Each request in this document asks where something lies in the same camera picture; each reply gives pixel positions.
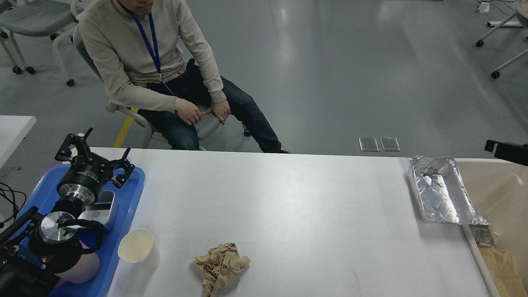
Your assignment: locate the square steel tin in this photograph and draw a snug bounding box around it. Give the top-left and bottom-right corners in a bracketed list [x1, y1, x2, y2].
[79, 191, 118, 231]

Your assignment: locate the beige plastic bin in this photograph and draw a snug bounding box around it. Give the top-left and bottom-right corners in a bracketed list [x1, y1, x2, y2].
[456, 158, 528, 291]

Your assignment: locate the cream paper cup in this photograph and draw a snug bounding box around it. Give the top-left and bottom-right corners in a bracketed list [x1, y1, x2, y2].
[118, 228, 160, 269]

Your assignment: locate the black cables left edge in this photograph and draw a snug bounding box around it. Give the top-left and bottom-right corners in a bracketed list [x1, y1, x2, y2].
[0, 181, 27, 227]

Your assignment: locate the blue plastic tray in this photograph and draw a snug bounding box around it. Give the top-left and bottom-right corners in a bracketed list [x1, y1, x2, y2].
[21, 164, 145, 297]

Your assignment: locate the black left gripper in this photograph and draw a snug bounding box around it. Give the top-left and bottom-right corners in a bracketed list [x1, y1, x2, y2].
[54, 127, 135, 205]

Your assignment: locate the floor socket plate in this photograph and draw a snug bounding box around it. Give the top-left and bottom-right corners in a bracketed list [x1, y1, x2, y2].
[358, 137, 379, 152]
[380, 137, 401, 152]

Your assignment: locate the pink mug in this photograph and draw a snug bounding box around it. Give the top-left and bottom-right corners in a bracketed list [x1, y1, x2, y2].
[55, 252, 101, 288]

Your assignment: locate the crumpled brown paper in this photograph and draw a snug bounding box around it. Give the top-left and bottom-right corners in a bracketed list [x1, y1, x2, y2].
[193, 243, 251, 297]

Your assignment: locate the aluminium foil tray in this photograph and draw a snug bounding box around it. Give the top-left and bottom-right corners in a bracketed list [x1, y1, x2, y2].
[408, 156, 490, 226]

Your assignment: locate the white side table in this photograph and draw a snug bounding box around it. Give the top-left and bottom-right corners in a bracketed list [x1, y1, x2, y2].
[0, 115, 36, 167]

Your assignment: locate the seated person beige sweater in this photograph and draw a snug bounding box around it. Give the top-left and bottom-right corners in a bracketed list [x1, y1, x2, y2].
[78, 0, 288, 153]

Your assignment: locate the grey office chair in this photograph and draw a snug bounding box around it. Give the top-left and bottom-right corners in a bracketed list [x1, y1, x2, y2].
[70, 23, 251, 151]

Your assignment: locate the left floor socket plate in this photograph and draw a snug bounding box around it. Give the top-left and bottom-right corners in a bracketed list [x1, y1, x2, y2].
[358, 137, 379, 152]

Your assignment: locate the chair legs top right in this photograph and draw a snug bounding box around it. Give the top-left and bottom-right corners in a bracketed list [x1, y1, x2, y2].
[475, 0, 528, 79]

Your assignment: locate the right floor socket plate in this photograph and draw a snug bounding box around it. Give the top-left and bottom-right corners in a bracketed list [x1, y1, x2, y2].
[380, 137, 401, 152]

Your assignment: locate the grey chair top left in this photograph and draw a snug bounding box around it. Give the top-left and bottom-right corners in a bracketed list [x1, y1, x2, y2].
[0, 0, 84, 86]

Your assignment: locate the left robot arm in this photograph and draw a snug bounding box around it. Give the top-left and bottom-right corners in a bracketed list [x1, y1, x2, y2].
[1, 128, 135, 297]

